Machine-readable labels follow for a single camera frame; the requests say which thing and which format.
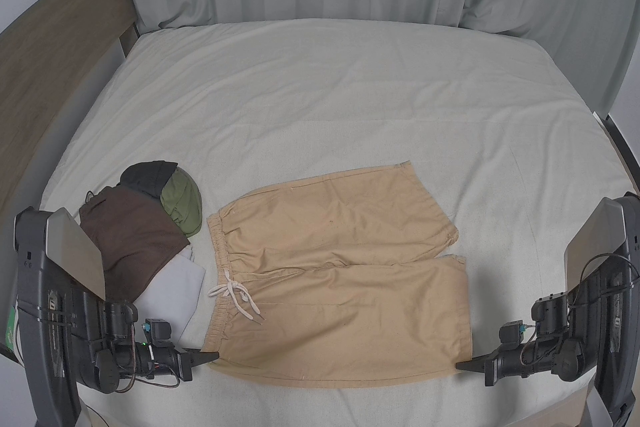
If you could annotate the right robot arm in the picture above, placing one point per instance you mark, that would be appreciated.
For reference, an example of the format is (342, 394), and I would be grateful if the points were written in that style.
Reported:
(595, 240)

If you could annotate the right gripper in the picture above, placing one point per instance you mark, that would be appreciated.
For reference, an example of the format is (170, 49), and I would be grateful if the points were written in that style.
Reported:
(505, 363)

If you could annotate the bed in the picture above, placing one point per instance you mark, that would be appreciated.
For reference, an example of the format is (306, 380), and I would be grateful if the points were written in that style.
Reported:
(350, 89)

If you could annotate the white garment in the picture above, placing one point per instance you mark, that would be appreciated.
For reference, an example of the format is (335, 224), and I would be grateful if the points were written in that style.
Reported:
(170, 285)

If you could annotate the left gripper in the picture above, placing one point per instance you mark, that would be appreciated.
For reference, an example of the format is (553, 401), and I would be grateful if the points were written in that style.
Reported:
(172, 361)

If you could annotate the tan shorts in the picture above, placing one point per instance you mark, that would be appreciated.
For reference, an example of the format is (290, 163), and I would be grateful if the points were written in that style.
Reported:
(340, 265)

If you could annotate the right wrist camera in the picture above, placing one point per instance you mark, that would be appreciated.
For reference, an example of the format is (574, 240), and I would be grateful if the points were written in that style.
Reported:
(511, 334)

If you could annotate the brown garment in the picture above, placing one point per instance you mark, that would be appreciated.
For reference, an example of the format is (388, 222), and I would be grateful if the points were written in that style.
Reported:
(130, 240)

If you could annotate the green garment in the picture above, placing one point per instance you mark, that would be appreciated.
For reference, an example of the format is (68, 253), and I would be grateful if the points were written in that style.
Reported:
(182, 205)

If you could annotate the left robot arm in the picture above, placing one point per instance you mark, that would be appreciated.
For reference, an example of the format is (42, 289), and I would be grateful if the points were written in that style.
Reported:
(55, 315)

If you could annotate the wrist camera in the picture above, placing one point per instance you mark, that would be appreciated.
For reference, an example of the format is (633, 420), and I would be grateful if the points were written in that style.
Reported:
(511, 334)
(160, 332)

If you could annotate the black garment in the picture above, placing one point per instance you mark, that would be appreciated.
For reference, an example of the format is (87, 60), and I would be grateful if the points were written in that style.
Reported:
(145, 175)

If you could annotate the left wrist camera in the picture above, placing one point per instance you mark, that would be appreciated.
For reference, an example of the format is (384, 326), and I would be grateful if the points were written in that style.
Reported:
(160, 332)

